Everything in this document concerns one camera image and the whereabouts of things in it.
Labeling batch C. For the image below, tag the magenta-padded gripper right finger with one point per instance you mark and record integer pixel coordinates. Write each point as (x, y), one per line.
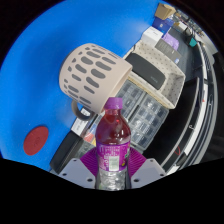
(148, 171)

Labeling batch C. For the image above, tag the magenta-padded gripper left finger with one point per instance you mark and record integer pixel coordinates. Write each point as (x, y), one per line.
(78, 172)

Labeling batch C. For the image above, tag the clear purple-capped drink bottle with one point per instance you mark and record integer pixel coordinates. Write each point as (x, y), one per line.
(112, 150)

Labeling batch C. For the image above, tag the flat black case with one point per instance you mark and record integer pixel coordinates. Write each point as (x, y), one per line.
(65, 153)

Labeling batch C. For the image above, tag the small white labelled box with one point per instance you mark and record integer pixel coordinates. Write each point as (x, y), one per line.
(80, 126)

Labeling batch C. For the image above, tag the grey small-parts drawer cabinet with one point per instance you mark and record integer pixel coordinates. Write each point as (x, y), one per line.
(131, 96)
(151, 121)

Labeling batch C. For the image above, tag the flat round red coaster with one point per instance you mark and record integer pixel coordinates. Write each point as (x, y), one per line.
(36, 140)

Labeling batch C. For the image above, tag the dark workbench shelf unit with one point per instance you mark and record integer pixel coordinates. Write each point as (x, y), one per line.
(186, 126)

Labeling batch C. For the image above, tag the black rectangular device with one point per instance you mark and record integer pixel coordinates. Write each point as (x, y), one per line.
(146, 71)

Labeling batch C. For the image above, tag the beige mug with oval pattern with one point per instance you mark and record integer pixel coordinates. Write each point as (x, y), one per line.
(93, 73)

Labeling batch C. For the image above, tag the dark grey box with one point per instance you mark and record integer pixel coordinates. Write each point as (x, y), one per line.
(168, 51)

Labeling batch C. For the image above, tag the purple packet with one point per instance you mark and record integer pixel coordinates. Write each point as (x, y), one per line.
(174, 38)

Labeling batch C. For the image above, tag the blue box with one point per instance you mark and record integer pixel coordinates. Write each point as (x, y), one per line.
(161, 25)

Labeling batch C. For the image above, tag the brown cardboard box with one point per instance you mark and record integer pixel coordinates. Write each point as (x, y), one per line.
(165, 11)

